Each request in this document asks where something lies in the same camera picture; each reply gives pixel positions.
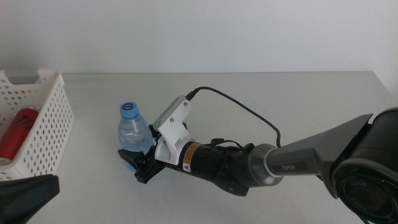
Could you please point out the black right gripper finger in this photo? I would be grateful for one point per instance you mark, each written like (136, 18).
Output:
(133, 157)
(154, 132)

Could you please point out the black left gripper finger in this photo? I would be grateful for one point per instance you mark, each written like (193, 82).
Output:
(21, 199)

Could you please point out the clear water bottle blue cap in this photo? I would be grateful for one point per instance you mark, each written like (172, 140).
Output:
(133, 130)

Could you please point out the red soda can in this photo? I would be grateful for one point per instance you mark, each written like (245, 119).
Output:
(17, 133)

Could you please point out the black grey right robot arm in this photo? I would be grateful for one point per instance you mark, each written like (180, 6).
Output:
(311, 158)

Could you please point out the white perforated plastic basket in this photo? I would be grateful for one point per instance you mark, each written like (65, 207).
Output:
(46, 133)

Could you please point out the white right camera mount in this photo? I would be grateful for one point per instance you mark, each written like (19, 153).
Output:
(171, 137)

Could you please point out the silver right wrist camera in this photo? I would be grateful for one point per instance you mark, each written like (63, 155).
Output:
(169, 109)

